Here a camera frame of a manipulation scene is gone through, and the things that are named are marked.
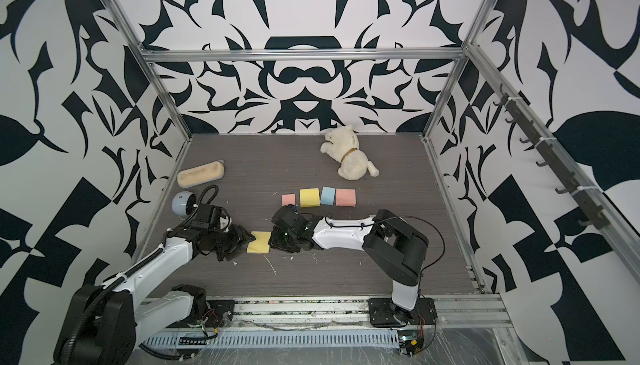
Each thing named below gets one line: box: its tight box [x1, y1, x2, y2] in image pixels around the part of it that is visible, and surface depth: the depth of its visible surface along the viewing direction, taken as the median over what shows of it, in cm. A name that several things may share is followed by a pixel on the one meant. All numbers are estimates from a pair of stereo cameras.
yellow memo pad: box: [299, 187, 320, 208], surface depth 101 cm
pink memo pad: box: [335, 188, 357, 208], surface depth 101 cm
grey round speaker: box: [171, 190, 197, 218], surface depth 91 cm
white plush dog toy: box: [320, 125, 380, 181], surface depth 105 cm
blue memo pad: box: [320, 186, 336, 206], surface depth 101 cm
